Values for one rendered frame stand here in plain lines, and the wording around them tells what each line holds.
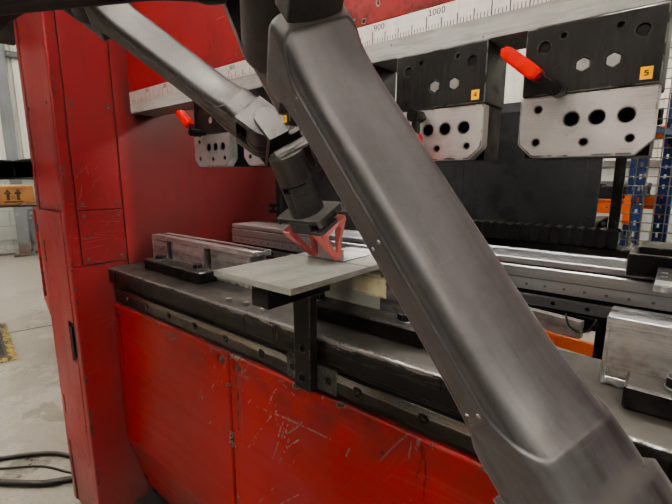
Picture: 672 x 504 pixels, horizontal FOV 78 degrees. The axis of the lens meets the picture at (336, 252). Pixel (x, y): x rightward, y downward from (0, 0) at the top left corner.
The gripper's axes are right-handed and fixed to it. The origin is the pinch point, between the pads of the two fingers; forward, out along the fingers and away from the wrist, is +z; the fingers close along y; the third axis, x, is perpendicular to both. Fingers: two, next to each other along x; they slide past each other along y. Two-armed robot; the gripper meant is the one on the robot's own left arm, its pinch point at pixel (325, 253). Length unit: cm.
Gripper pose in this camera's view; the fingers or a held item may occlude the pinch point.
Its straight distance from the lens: 74.4
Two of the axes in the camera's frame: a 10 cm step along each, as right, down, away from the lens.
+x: -5.8, 5.8, -5.7
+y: -7.5, -1.2, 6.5
